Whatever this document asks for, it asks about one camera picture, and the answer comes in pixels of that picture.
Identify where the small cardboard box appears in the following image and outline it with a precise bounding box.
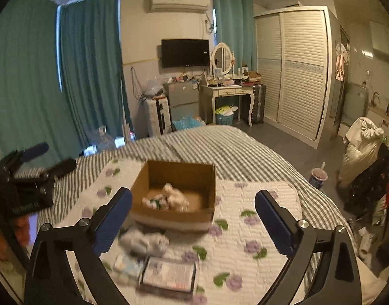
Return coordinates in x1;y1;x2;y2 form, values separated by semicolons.
243;70;262;85

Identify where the clear plastic bag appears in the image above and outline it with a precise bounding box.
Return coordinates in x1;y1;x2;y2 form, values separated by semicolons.
145;74;167;98

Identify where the teal window curtain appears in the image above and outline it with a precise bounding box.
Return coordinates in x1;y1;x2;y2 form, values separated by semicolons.
59;0;133;154

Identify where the black wall television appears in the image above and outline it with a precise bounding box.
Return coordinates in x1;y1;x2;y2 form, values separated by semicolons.
161;39;210;68

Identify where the wide teal curtain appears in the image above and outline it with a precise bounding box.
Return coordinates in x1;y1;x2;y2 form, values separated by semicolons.
0;0;85;174

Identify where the white cloth bundle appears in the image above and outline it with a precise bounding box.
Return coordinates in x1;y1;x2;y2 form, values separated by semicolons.
337;117;386;185

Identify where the striped bed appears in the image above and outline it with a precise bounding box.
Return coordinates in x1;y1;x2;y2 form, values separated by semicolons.
10;125;362;305

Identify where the narrow teal curtain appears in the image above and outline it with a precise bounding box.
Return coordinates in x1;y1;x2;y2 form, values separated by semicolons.
212;0;257;74

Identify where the oval vanity mirror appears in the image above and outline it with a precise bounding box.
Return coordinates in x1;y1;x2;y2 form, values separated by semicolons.
211;42;235;77

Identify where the blue laundry basket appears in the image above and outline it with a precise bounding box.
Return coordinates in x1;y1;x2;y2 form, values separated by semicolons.
215;105;240;126

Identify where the floral quilted mat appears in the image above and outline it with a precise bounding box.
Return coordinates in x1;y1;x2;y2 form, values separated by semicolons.
38;158;309;305

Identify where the white louvred wardrobe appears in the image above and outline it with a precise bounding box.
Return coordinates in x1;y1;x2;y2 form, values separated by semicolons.
254;5;334;150

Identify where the dark clothing pile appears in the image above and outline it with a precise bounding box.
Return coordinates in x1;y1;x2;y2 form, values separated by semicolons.
343;143;389;218

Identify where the grey small fridge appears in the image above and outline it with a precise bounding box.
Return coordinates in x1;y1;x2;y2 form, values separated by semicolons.
163;81;202;131

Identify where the cup with straw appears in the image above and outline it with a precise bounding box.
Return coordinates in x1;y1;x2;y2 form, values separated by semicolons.
309;162;329;191

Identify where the grey washing machine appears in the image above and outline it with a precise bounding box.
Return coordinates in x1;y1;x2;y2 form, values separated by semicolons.
343;82;370;125

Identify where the white plastic packet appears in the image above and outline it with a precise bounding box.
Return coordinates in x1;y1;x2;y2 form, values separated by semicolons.
120;230;170;257

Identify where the white suitcase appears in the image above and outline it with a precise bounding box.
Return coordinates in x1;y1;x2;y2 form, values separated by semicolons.
145;97;172;137

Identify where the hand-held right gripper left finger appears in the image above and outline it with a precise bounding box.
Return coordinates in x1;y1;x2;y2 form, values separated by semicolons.
24;187;133;305

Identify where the blue plastic bag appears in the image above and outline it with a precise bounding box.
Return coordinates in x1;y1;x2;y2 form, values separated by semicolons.
171;113;207;133

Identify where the pale tissue pack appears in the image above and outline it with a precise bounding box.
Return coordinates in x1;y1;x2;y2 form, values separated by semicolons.
113;253;146;278

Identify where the dark packet with white label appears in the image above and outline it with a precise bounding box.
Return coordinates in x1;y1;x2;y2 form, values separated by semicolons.
137;256;198;297

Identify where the dark suitcase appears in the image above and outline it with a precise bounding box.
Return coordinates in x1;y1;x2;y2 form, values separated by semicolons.
249;83;267;125

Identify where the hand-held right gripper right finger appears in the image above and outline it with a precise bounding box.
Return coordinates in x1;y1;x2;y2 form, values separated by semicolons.
255;190;363;305

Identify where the white air conditioner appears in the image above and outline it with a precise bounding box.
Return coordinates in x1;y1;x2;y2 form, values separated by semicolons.
149;0;211;14

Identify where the clear water jug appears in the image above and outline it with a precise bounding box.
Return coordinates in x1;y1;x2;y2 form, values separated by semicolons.
89;126;118;153

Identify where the green and white packet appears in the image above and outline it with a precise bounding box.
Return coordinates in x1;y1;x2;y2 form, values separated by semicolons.
142;197;165;211

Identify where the white dressing table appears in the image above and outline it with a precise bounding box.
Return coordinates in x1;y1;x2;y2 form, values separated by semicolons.
201;82;256;127

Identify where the white crumpled plastic bag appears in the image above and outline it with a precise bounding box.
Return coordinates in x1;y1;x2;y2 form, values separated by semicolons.
161;182;191;212

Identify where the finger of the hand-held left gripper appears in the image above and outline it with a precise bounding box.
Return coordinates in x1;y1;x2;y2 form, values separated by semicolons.
10;158;77;187
0;142;50;170

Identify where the pink hanging garment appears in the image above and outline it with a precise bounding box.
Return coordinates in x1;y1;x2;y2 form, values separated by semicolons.
335;42;351;81

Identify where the brown cardboard box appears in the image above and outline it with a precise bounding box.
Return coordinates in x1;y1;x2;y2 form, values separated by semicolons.
130;160;217;232

